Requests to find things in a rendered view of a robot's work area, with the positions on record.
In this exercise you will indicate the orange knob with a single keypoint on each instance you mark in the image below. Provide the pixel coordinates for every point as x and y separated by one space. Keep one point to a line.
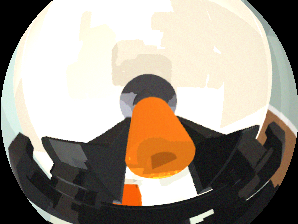
158 145

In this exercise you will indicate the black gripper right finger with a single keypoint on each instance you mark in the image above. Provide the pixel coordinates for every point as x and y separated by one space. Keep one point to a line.
213 151

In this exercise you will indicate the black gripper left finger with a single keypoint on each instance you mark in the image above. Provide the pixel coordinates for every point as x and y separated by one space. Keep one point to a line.
103 157

